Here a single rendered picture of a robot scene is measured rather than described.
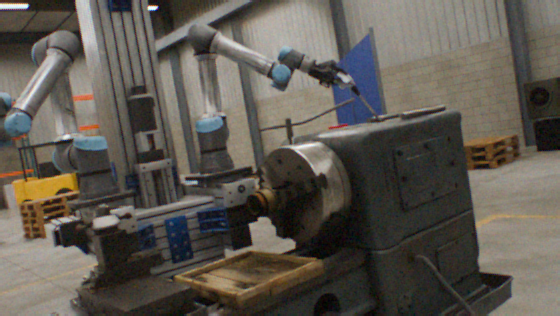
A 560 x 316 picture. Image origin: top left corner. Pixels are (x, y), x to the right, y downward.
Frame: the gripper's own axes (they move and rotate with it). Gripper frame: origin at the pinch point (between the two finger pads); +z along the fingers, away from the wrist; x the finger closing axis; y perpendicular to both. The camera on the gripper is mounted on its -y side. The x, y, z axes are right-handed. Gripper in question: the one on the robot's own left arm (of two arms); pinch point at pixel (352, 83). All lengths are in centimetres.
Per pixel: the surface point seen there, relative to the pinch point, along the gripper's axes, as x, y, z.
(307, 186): 13, 90, -5
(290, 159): 11, 80, -13
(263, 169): 2, 79, -19
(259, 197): 5, 94, -17
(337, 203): 9, 87, 6
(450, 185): 8, 51, 45
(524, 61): -245, -827, 369
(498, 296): -13, 72, 77
